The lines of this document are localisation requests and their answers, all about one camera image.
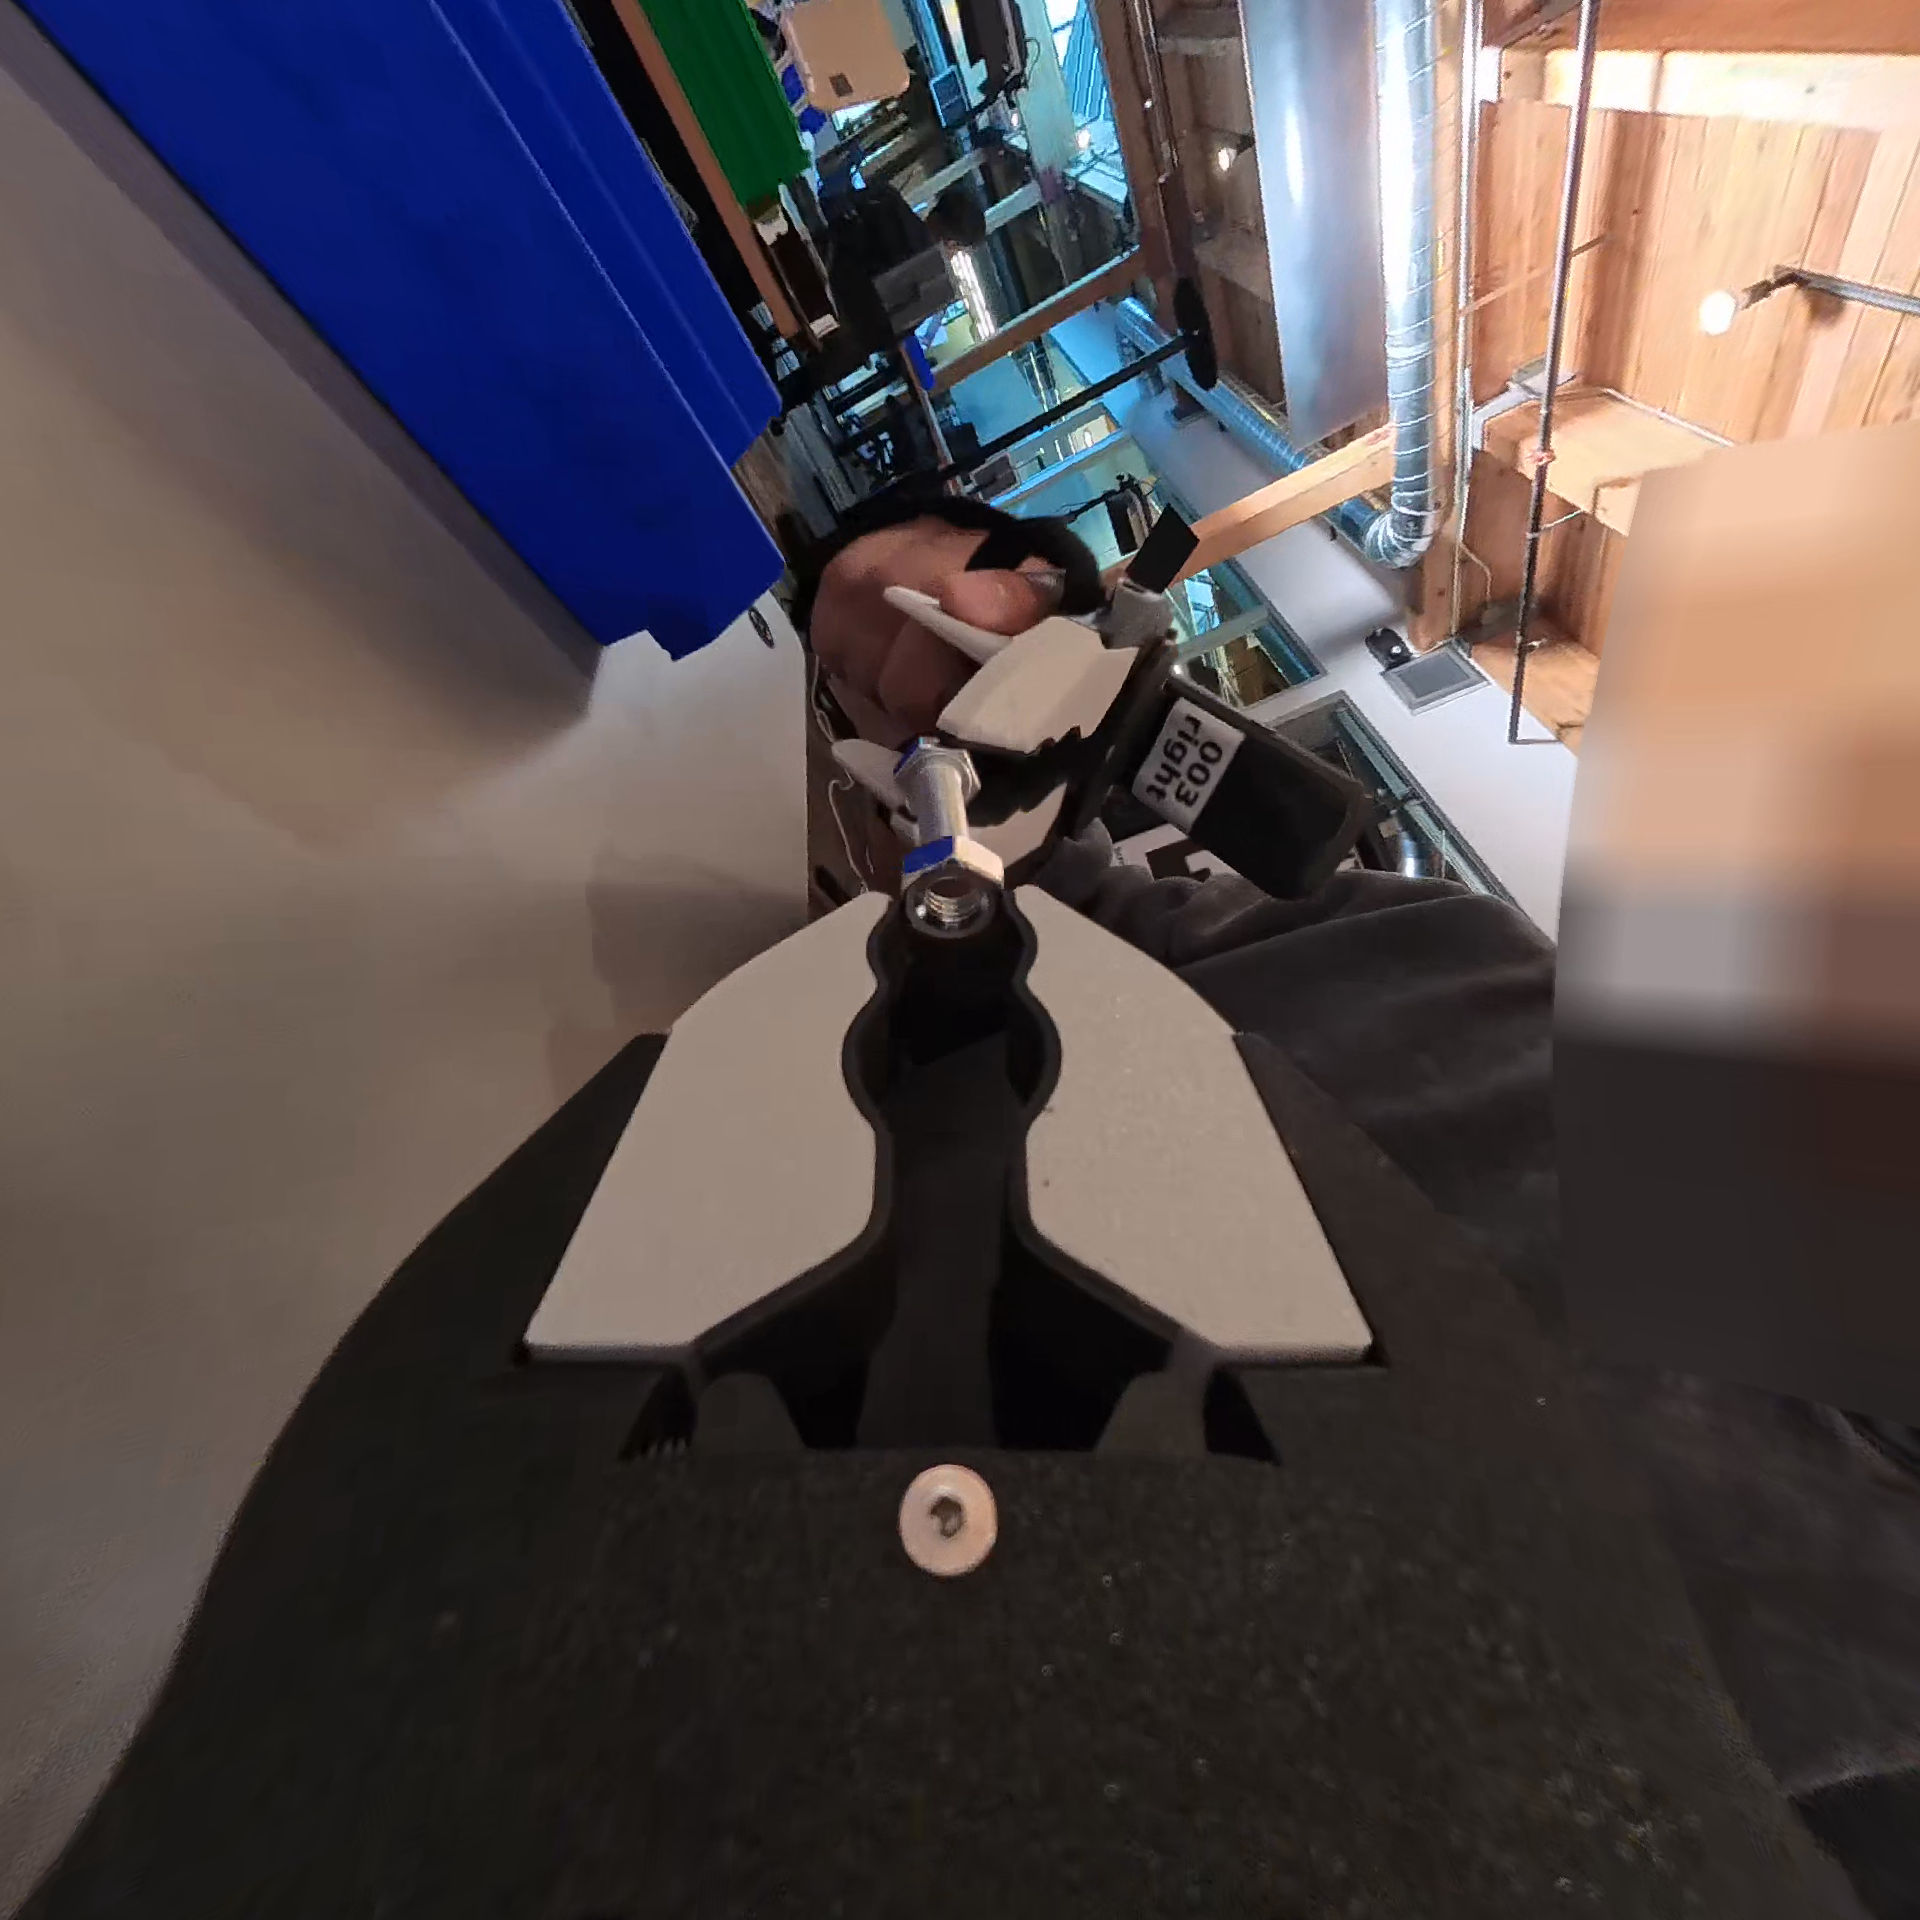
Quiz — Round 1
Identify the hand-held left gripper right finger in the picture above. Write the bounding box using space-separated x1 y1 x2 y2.
967 888 1378 1417

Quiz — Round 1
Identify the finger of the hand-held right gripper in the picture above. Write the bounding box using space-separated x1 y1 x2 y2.
824 733 1081 877
880 583 1167 759

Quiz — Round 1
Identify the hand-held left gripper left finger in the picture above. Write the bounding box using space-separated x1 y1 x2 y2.
526 888 955 1417

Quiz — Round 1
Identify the silver bolt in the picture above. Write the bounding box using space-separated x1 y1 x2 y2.
890 737 982 859

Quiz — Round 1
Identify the blue plastic bin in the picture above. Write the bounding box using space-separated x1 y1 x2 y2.
13 0 791 657

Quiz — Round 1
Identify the person's right forearm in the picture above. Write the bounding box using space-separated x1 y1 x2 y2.
1035 835 1568 1232

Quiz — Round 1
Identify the grey desk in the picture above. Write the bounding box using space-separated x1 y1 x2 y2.
0 61 886 1920

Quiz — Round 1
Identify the person's right hand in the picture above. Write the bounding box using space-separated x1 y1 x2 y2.
805 512 1058 743

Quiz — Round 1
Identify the wooden beam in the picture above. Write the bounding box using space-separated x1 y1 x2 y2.
1151 417 1414 590

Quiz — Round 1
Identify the green crate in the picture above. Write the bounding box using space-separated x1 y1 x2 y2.
640 0 815 207

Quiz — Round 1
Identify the person's dark clothing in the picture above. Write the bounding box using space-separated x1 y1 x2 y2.
1350 1200 1920 1920

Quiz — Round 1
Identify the silver ventilation duct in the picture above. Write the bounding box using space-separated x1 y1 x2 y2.
1243 0 1489 575

